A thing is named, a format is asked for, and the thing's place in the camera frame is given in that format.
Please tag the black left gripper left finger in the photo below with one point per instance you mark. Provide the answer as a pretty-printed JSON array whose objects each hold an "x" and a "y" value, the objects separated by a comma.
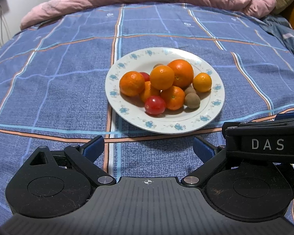
[{"x": 81, "y": 158}]

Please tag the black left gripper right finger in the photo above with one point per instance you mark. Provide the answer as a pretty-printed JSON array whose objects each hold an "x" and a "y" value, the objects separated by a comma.
[{"x": 215, "y": 168}]

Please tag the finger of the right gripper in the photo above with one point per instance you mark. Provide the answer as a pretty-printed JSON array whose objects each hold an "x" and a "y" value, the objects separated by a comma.
[
  {"x": 249, "y": 129},
  {"x": 284, "y": 116}
]

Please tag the small mandarin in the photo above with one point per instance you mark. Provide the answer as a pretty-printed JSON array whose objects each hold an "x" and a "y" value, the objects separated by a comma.
[
  {"x": 148, "y": 91},
  {"x": 202, "y": 82}
]

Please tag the red tomato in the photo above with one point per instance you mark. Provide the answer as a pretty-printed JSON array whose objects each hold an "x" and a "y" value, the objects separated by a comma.
[
  {"x": 155, "y": 105},
  {"x": 146, "y": 76}
]

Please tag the bumpy mandarin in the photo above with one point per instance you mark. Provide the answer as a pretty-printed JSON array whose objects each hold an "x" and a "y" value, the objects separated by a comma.
[{"x": 132, "y": 83}]

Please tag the white floral plate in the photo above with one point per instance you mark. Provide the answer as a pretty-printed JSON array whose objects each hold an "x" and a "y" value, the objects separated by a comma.
[{"x": 181, "y": 121}]

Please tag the large orange on plate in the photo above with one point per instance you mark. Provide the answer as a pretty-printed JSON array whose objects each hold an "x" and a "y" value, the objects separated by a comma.
[{"x": 183, "y": 71}]

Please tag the blue grey blanket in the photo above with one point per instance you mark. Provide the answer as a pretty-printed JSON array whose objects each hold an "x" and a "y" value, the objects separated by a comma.
[{"x": 280, "y": 28}]

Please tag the small mandarin on plate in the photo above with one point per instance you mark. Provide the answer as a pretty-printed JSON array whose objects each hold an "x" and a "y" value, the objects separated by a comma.
[{"x": 148, "y": 91}]

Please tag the blue plaid bed sheet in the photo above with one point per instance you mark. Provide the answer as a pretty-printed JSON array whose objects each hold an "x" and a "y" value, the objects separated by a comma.
[{"x": 52, "y": 84}]

